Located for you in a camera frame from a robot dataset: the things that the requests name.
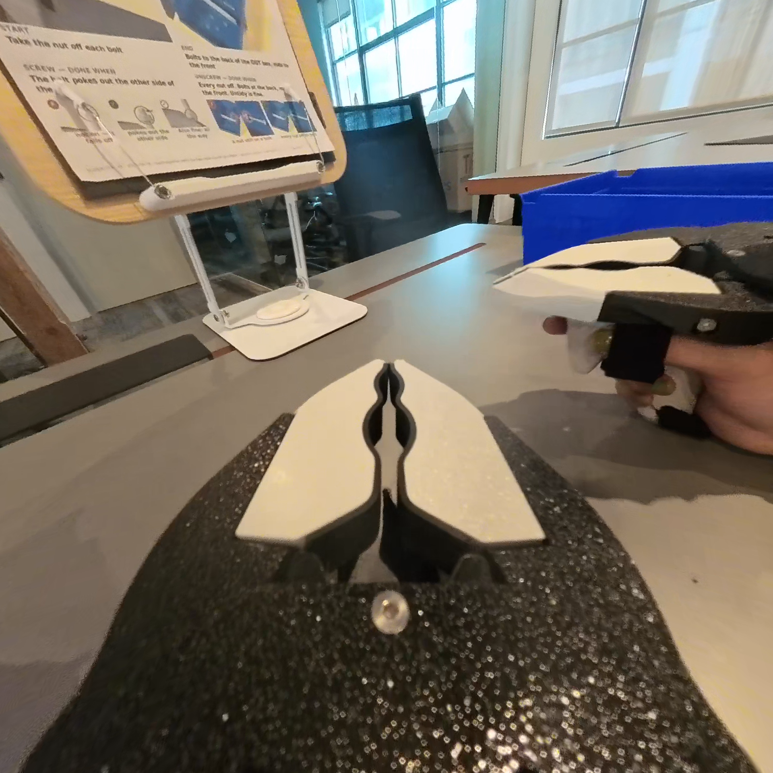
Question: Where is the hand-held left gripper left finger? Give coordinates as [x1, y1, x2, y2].
[234, 359, 392, 582]

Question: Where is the white framed window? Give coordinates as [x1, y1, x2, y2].
[540, 0, 773, 140]

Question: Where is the person's right hand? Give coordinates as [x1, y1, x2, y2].
[542, 315, 773, 455]

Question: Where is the white wooden document stand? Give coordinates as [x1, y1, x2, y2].
[0, 0, 368, 362]

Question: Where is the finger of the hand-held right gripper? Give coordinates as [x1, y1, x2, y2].
[491, 264, 723, 322]
[524, 237, 684, 271]

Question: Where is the blue plastic bin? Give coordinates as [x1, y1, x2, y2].
[521, 169, 773, 267]

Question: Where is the grey table with brown edge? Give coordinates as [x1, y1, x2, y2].
[466, 112, 773, 225]

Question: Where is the dark framed window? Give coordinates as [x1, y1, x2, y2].
[320, 0, 478, 110]

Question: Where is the brown wooden post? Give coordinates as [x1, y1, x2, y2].
[0, 229, 89, 367]

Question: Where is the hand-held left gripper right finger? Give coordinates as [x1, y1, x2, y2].
[380, 360, 548, 582]

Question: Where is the black mesh office chair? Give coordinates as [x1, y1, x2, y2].
[334, 93, 451, 260]

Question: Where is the cardboard box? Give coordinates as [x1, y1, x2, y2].
[432, 89, 477, 213]

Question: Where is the white instruction sheet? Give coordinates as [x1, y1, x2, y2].
[0, 0, 337, 182]

